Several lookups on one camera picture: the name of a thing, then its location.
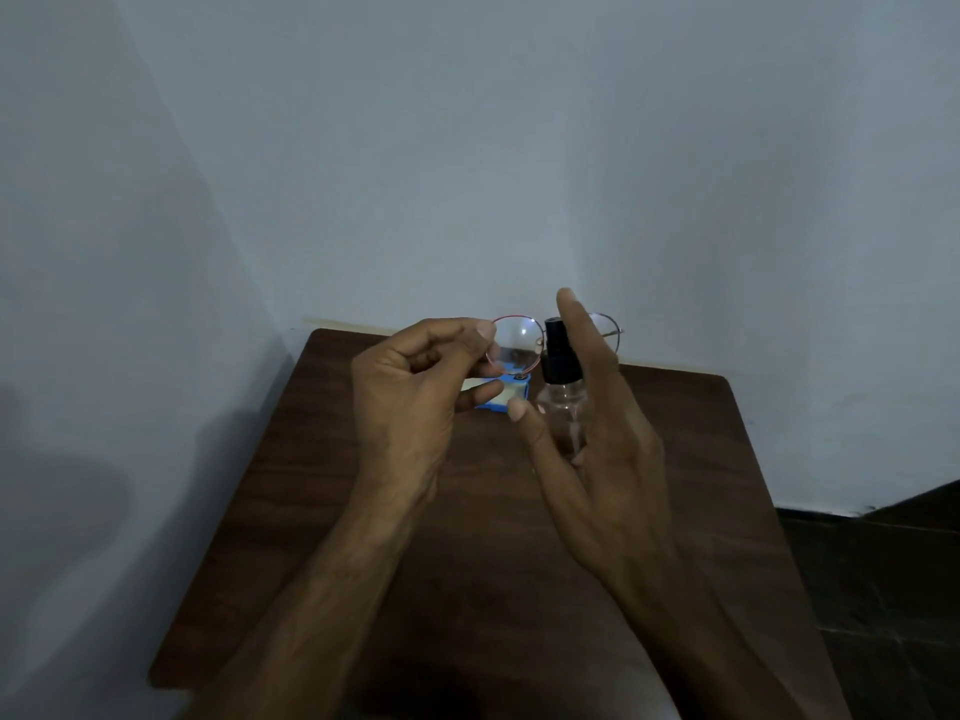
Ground blue and white packet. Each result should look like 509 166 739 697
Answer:
460 362 533 414

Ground person's left forearm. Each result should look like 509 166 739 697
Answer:
178 487 425 720

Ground person's left hand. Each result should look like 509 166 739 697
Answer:
349 316 506 518

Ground thin metal frame eyeglasses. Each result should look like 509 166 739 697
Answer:
485 312 626 378

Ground person's right hand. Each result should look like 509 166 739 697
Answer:
507 287 678 595

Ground clear spray bottle black cap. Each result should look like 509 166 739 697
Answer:
534 316 591 465

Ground person's right forearm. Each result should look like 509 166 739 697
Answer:
603 565 815 720

